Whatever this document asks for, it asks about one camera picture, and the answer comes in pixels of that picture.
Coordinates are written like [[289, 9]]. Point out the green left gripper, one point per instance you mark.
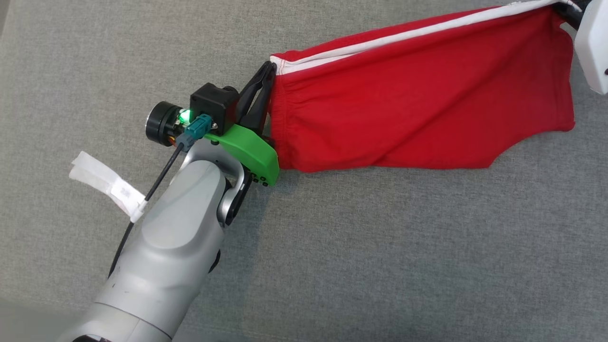
[[251, 152]]

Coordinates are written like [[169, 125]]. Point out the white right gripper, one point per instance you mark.
[[593, 42]]

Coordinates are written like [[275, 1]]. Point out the red shorts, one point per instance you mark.
[[427, 95]]

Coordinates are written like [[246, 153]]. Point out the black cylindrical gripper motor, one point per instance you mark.
[[159, 123]]

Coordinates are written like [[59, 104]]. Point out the white tape label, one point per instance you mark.
[[99, 178]]

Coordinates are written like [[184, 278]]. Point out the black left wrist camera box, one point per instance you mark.
[[213, 102]]

